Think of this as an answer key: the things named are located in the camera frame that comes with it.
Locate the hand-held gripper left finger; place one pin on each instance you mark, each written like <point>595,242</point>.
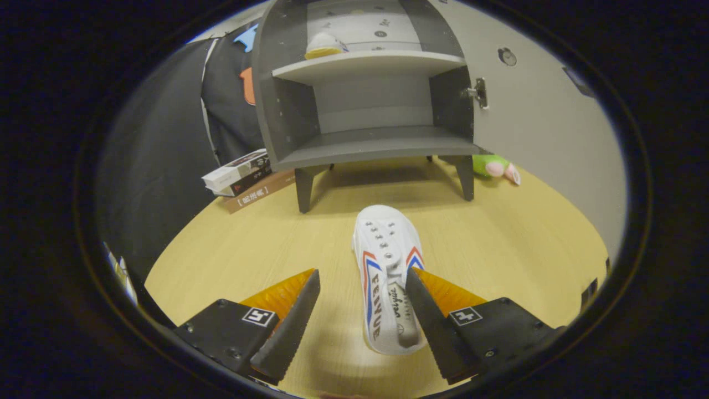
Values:
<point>291,332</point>

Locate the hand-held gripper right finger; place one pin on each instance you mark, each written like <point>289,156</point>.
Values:
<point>435,327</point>

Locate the white canvas shoe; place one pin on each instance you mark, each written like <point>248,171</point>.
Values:
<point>324,45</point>
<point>388,244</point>

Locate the grey shoe cabinet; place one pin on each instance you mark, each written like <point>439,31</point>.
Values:
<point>376,141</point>

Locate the light grey shoe cabinet door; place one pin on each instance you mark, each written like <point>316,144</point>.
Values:
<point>543,138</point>

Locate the metal door hinge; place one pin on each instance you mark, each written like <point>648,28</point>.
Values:
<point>481,91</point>

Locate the brown book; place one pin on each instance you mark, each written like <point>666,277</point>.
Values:
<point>260,194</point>

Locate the dark book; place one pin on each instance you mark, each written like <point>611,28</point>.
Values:
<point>249,182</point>

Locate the white book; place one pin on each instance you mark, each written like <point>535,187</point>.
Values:
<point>232,173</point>

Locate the green plush toy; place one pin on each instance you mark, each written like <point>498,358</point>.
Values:
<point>490,165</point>

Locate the black backdrop cloth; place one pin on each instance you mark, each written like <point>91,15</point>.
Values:
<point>166,166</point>

